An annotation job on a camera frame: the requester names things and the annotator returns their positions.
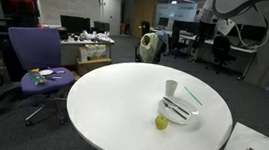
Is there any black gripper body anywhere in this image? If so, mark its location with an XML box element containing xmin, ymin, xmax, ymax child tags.
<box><xmin>196</xmin><ymin>20</ymin><xmax>217</xmax><ymax>45</ymax></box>

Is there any green straw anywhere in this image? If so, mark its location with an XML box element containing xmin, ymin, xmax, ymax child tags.
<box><xmin>182</xmin><ymin>86</ymin><xmax>204</xmax><ymax>106</ymax></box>

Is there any white paper cup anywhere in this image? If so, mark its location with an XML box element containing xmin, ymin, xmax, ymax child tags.
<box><xmin>163</xmin><ymin>78</ymin><xmax>179</xmax><ymax>99</ymax></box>

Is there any green striped straw pack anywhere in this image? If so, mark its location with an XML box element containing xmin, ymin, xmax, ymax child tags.
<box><xmin>27</xmin><ymin>71</ymin><xmax>47</xmax><ymax>87</ymax></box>

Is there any black wide desk monitor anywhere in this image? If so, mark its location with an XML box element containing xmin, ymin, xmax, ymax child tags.
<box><xmin>172</xmin><ymin>19</ymin><xmax>198</xmax><ymax>34</ymax></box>

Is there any blue garment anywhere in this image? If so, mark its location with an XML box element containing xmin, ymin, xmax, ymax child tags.
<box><xmin>153</xmin><ymin>29</ymin><xmax>172</xmax><ymax>55</ymax></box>

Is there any long white desk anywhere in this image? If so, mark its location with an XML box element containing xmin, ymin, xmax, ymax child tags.
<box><xmin>145</xmin><ymin>25</ymin><xmax>259</xmax><ymax>82</ymax></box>

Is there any beige jacket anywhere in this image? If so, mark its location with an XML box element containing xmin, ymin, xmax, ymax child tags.
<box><xmin>138</xmin><ymin>31</ymin><xmax>162</xmax><ymax>65</ymax></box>

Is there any black chair under jacket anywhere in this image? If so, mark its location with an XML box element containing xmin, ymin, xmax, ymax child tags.
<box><xmin>133</xmin><ymin>31</ymin><xmax>167</xmax><ymax>66</ymax></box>

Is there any silver table knife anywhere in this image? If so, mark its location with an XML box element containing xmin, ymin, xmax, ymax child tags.
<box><xmin>161</xmin><ymin>96</ymin><xmax>192</xmax><ymax>116</ymax></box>

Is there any silver fork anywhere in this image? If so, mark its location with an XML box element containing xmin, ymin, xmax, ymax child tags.
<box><xmin>159</xmin><ymin>99</ymin><xmax>190</xmax><ymax>121</ymax></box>

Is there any white round plate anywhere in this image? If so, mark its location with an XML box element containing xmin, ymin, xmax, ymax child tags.
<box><xmin>156</xmin><ymin>95</ymin><xmax>203</xmax><ymax>128</ymax></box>

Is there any green apple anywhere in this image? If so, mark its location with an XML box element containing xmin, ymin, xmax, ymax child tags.
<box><xmin>153</xmin><ymin>113</ymin><xmax>170</xmax><ymax>132</ymax></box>

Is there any small black monitor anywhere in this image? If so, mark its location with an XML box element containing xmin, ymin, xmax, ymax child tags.
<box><xmin>92</xmin><ymin>20</ymin><xmax>112</xmax><ymax>35</ymax></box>

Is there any white plastic clutter pile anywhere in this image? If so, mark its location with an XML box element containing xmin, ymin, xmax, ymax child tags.
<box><xmin>78</xmin><ymin>28</ymin><xmax>114</xmax><ymax>45</ymax></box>

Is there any white bags pile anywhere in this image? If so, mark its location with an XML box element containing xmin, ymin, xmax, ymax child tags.
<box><xmin>77</xmin><ymin>42</ymin><xmax>108</xmax><ymax>65</ymax></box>

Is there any cardboard box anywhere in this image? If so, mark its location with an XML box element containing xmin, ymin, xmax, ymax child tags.
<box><xmin>73</xmin><ymin>54</ymin><xmax>113</xmax><ymax>80</ymax></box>

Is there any white desk with clutter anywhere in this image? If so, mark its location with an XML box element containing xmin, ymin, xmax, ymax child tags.
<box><xmin>56</xmin><ymin>33</ymin><xmax>116</xmax><ymax>71</ymax></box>

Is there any large black monitor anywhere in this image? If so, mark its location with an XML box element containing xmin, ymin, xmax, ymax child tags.
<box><xmin>58</xmin><ymin>14</ymin><xmax>93</xmax><ymax>36</ymax></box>

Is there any small white dish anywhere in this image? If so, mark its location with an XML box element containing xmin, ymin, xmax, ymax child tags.
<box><xmin>38</xmin><ymin>68</ymin><xmax>55</xmax><ymax>77</ymax></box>

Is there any purple office chair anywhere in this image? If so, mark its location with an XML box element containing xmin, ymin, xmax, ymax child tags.
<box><xmin>0</xmin><ymin>23</ymin><xmax>82</xmax><ymax>132</ymax></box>

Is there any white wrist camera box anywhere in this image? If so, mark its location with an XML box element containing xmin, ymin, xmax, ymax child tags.
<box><xmin>214</xmin><ymin>17</ymin><xmax>237</xmax><ymax>38</ymax></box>

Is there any thin robot cable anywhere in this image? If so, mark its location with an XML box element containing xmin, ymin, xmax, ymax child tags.
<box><xmin>232</xmin><ymin>10</ymin><xmax>269</xmax><ymax>52</ymax></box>

